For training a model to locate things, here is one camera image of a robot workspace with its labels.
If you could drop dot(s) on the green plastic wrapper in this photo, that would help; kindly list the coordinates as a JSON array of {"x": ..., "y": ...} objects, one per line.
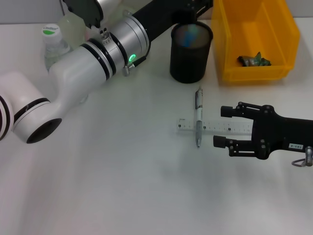
[{"x": 253, "y": 61}]

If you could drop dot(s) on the black mesh pen holder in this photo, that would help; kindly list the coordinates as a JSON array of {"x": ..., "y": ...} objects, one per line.
[{"x": 189, "y": 66}]

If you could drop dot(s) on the clear plastic ruler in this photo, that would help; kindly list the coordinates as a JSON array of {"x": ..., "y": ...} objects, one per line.
[{"x": 215, "y": 126}]

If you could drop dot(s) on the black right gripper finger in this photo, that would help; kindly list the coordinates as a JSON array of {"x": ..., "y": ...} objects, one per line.
[
  {"x": 227, "y": 111},
  {"x": 219, "y": 141}
]

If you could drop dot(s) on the clear green-label water bottle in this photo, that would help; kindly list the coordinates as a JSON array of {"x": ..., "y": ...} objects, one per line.
[{"x": 52, "y": 41}]

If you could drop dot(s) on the blue teal scissors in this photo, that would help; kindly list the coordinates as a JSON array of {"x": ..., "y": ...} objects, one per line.
[{"x": 188, "y": 36}]

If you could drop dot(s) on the silver white pen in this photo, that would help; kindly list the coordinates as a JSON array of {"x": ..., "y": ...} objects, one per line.
[{"x": 199, "y": 110}]

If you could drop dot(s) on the green glass fruit plate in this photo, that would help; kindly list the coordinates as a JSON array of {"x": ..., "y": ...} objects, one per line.
[{"x": 72, "y": 29}]

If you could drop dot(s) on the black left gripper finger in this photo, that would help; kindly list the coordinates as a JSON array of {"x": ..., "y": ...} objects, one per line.
[{"x": 198, "y": 11}]

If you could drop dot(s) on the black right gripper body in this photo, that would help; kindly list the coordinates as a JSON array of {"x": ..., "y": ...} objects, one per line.
[{"x": 281, "y": 134}]

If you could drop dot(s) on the yellow plastic bin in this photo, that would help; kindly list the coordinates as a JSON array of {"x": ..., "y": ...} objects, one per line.
[{"x": 254, "y": 31}]

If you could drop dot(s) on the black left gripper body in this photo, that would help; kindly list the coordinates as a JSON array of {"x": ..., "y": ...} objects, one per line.
[{"x": 166, "y": 14}]

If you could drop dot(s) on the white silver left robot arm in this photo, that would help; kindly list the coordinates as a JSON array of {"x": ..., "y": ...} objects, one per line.
[{"x": 80, "y": 63}]

